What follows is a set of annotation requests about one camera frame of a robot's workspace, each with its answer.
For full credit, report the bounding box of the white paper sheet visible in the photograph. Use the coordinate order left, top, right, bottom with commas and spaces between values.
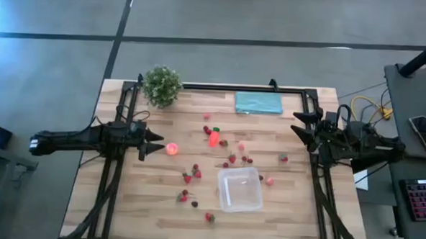
353, 168, 370, 192

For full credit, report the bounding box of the pink orange toy peach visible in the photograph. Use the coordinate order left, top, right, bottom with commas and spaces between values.
165, 142, 180, 156

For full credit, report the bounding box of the clear plastic tupperware container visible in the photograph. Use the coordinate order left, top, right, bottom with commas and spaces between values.
215, 164, 266, 215

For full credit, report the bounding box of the potted green plant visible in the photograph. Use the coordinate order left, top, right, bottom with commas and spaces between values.
140, 64, 185, 111

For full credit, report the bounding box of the grey side desk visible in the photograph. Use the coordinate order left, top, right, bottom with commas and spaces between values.
376, 63, 426, 239

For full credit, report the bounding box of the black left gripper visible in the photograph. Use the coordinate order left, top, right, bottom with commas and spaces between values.
121, 119, 167, 163

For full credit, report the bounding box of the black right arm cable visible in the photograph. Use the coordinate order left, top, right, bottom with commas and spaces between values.
336, 104, 352, 122

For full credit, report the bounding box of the black smartphone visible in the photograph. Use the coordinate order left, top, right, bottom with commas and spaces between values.
407, 114, 426, 153

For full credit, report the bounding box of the yellow cable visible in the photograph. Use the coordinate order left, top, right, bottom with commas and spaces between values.
348, 94, 395, 134

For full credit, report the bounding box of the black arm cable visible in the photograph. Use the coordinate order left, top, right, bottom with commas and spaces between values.
114, 104, 152, 125
336, 104, 352, 122

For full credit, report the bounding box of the grey metal cart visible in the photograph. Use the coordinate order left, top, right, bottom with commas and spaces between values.
0, 142, 40, 239

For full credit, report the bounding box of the black pole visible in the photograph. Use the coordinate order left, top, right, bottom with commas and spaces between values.
397, 30, 426, 78

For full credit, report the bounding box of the orange toy carrot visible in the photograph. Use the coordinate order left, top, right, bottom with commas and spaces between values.
207, 126, 222, 148

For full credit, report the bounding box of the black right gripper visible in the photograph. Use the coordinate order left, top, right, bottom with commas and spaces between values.
289, 107, 346, 166

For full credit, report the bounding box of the backlit black keyboard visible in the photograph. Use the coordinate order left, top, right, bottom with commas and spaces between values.
397, 176, 426, 222

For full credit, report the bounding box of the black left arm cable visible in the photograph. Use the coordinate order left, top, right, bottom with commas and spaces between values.
114, 104, 152, 125

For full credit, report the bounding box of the folded light blue cloth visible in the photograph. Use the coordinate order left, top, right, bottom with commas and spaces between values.
233, 90, 285, 117

